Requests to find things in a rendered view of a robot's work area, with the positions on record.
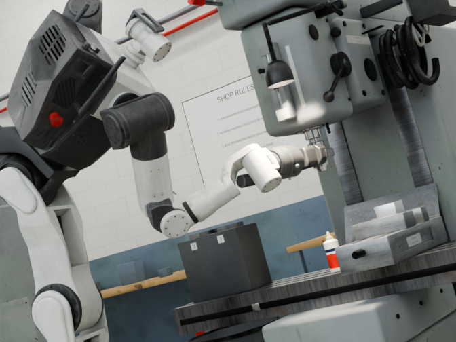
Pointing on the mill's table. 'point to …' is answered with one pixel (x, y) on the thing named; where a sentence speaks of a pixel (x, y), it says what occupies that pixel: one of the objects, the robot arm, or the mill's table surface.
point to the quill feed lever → (343, 63)
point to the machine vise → (393, 244)
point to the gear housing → (257, 10)
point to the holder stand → (224, 261)
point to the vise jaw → (384, 225)
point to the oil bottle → (332, 252)
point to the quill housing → (288, 29)
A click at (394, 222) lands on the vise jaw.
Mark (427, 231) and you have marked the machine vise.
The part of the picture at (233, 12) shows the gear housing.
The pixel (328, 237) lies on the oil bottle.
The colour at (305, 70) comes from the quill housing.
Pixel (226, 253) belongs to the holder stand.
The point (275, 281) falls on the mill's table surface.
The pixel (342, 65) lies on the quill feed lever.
